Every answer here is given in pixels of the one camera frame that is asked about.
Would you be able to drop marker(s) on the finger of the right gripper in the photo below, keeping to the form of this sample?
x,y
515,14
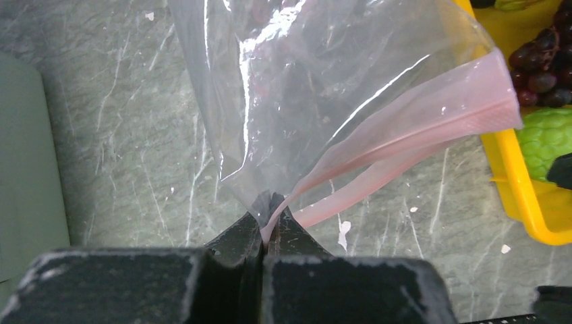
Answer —
x,y
560,172

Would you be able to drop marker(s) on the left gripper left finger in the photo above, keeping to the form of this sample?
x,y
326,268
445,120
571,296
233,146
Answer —
x,y
214,283

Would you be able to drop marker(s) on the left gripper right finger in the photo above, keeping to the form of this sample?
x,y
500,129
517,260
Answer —
x,y
303,283

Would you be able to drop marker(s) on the purple grape bunch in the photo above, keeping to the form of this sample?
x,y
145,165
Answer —
x,y
541,68

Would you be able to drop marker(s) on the yellow plastic tray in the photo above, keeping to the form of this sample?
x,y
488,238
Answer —
x,y
543,208

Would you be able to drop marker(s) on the clear zip top bag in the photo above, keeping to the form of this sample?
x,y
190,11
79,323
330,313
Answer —
x,y
294,94

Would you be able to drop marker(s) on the green bumpy citrus fruit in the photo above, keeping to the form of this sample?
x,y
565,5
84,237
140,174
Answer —
x,y
545,136

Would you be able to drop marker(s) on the clear plastic storage box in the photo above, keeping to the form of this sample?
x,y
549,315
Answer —
x,y
33,219

